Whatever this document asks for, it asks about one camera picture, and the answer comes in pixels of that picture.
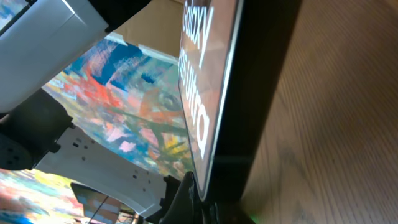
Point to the brown cardboard panel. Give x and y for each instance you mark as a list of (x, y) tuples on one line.
[(157, 26)]

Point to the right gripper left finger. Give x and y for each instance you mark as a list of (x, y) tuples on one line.
[(183, 209)]

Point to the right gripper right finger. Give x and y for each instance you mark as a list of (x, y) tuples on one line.
[(225, 213)]

